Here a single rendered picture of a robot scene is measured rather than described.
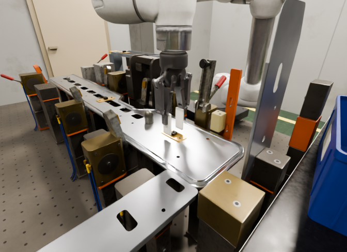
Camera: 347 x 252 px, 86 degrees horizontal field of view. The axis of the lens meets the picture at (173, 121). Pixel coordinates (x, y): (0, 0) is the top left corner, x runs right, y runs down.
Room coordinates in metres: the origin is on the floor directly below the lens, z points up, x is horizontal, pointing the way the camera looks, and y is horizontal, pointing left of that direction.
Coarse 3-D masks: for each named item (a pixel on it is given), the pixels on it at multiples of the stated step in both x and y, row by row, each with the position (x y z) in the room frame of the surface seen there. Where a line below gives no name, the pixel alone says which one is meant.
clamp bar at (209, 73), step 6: (204, 60) 0.60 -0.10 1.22; (210, 60) 0.63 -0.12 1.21; (204, 66) 0.59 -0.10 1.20; (210, 66) 0.61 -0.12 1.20; (204, 72) 0.63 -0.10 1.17; (210, 72) 0.60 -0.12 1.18; (204, 78) 0.63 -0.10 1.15; (210, 78) 0.60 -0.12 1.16; (204, 84) 0.62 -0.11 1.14; (210, 84) 0.61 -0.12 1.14; (204, 90) 0.62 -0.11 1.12; (210, 90) 0.61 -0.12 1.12; (198, 96) 0.62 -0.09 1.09; (204, 96) 0.60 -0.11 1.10; (198, 102) 0.61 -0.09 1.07; (204, 102) 0.59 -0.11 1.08
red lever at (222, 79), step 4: (224, 76) 0.69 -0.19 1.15; (220, 80) 0.67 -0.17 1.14; (224, 80) 0.68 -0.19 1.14; (216, 84) 0.66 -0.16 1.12; (220, 84) 0.66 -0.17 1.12; (212, 88) 0.66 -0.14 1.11; (216, 88) 0.65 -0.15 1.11; (212, 92) 0.64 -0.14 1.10; (212, 96) 0.64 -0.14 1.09; (200, 104) 0.61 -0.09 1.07
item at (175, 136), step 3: (171, 129) 0.55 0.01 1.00; (162, 132) 0.53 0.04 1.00; (171, 132) 0.51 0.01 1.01; (177, 132) 0.53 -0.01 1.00; (168, 135) 0.51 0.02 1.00; (171, 135) 0.51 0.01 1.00; (174, 135) 0.50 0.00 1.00; (177, 135) 0.51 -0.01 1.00; (180, 135) 0.51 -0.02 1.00; (183, 135) 0.51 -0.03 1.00; (171, 138) 0.49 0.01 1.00; (174, 138) 0.49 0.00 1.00; (177, 138) 0.49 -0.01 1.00; (183, 138) 0.49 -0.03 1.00; (177, 141) 0.47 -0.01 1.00; (180, 141) 0.48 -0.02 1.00
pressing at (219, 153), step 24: (72, 96) 0.91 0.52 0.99; (120, 96) 0.89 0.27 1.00; (120, 120) 0.62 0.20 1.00; (144, 120) 0.62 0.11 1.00; (144, 144) 0.46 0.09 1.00; (168, 144) 0.46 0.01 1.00; (192, 144) 0.46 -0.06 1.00; (216, 144) 0.46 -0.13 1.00; (168, 168) 0.36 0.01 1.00; (192, 168) 0.35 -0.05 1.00; (216, 168) 0.35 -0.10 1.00
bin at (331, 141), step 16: (336, 112) 0.34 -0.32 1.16; (336, 128) 0.27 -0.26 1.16; (320, 144) 0.39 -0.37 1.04; (336, 144) 0.22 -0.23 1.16; (320, 160) 0.29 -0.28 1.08; (336, 160) 0.20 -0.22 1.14; (320, 176) 0.24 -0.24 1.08; (336, 176) 0.20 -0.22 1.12; (320, 192) 0.20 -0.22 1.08; (336, 192) 0.19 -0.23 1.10; (320, 208) 0.20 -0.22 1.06; (336, 208) 0.19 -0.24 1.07; (336, 224) 0.18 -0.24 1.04
